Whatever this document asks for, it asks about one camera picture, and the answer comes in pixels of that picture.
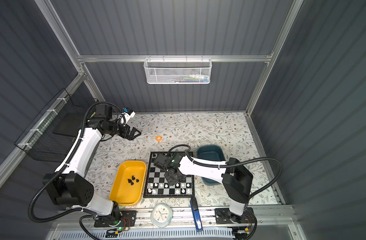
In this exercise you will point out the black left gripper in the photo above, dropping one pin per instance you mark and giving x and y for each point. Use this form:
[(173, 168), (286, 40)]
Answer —
[(131, 137)]

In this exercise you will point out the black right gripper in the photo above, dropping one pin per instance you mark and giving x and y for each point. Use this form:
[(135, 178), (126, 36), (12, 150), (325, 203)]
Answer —
[(169, 180)]

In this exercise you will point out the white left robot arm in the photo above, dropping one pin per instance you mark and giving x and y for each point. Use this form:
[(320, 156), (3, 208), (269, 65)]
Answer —
[(68, 185)]

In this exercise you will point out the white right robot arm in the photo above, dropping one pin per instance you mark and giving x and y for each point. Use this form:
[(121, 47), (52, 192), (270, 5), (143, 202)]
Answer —
[(233, 175)]

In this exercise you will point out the black and white chessboard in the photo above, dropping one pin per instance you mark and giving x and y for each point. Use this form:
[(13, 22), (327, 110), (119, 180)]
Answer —
[(157, 186)]

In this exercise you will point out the teal tray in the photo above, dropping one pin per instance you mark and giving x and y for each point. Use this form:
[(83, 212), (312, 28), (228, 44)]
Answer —
[(211, 153)]

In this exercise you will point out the yellow tray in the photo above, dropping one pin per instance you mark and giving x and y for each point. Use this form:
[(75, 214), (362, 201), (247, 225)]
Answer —
[(129, 182)]

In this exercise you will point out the pale green clock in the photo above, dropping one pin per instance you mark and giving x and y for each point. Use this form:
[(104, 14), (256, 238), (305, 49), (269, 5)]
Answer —
[(161, 215)]

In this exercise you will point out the blue stapler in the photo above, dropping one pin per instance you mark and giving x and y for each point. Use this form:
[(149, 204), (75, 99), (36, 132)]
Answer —
[(196, 214)]

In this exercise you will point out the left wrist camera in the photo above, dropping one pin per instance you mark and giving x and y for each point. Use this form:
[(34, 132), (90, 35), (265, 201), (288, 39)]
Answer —
[(126, 115)]

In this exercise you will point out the white wire basket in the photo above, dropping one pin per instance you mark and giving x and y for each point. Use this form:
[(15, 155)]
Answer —
[(178, 73)]

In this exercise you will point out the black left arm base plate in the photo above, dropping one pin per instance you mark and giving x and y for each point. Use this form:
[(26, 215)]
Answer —
[(123, 219)]

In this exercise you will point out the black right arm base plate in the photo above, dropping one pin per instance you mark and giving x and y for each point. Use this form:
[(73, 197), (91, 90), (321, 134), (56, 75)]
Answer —
[(224, 216)]

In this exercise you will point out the black wire basket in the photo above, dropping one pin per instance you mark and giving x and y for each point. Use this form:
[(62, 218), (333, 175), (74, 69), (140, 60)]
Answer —
[(51, 134)]

